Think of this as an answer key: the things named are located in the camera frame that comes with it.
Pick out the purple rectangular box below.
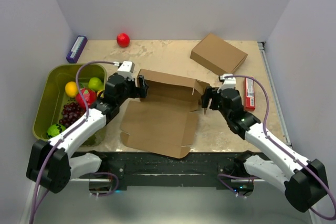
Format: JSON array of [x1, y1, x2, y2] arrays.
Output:
[[66, 35, 88, 63]]

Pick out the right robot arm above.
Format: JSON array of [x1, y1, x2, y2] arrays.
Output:
[[202, 87, 329, 212]]

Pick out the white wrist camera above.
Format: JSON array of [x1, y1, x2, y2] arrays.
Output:
[[117, 61, 135, 80], [217, 73, 236, 93]]

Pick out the green lime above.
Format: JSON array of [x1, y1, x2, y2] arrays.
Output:
[[88, 77, 104, 92]]

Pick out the green watermelon ball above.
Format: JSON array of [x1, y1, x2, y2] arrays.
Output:
[[47, 123, 66, 138]]

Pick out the red rectangular box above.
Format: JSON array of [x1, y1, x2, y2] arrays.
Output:
[[244, 77, 256, 111]]

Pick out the aluminium frame rail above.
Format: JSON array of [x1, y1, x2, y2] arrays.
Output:
[[257, 41, 292, 148]]

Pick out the closed brown cardboard box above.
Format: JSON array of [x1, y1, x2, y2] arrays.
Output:
[[190, 33, 248, 76]]

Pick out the green plastic bin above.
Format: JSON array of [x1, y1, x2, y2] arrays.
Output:
[[33, 63, 107, 147]]

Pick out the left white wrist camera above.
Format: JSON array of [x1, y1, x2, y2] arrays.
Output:
[[117, 61, 135, 80]]

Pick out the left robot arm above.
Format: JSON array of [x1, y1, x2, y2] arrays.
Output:
[[26, 73, 149, 193]]

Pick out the purple grape bunch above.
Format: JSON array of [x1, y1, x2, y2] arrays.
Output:
[[58, 102, 85, 128]]

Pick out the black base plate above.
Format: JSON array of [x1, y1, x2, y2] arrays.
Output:
[[81, 151, 254, 196]]

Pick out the brown cardboard box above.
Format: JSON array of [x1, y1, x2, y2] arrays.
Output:
[[120, 69, 209, 158], [190, 33, 248, 76]]

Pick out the yellow lemon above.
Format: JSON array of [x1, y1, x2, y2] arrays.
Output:
[[65, 81, 78, 98]]

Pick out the red dragon fruit toy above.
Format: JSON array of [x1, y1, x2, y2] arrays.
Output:
[[75, 88, 97, 109]]

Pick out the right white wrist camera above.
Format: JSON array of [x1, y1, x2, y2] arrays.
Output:
[[217, 73, 236, 93]]

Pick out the red apple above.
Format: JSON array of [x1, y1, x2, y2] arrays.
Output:
[[117, 33, 130, 48]]

